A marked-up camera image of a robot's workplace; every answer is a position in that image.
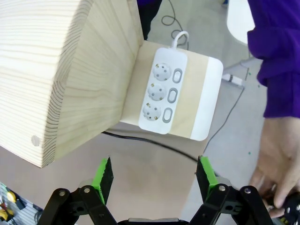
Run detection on wood and white monitor riser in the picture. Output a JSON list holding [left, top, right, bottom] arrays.
[[119, 40, 224, 142]]

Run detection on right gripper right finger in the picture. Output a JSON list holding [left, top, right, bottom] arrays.
[[187, 155, 274, 225]]

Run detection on white side table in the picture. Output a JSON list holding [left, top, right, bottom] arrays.
[[226, 0, 255, 45]]

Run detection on dark grey looped floor cable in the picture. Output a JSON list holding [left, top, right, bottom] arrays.
[[161, 0, 189, 50]]

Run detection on purple-sleeved left forearm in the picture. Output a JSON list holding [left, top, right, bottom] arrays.
[[247, 29, 300, 119]]

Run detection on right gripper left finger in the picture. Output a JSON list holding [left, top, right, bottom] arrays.
[[42, 156, 118, 225]]

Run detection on person in purple hoodie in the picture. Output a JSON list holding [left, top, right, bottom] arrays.
[[137, 0, 300, 59]]

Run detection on black power cable with plug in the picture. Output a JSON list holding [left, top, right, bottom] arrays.
[[101, 130, 300, 221]]

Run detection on thin grey floor cable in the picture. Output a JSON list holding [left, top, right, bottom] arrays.
[[203, 85, 246, 152]]

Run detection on white three-socket power strip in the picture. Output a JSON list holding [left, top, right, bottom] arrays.
[[138, 31, 190, 135]]

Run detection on person's left hand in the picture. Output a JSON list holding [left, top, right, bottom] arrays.
[[249, 110, 300, 218]]

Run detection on white plug adapter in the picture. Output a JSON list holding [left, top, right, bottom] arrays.
[[222, 73, 245, 87]]

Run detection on grey slotted panel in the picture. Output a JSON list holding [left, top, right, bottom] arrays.
[[0, 182, 44, 225]]

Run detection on wooden four-compartment shelf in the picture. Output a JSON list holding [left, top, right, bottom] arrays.
[[0, 0, 145, 168]]

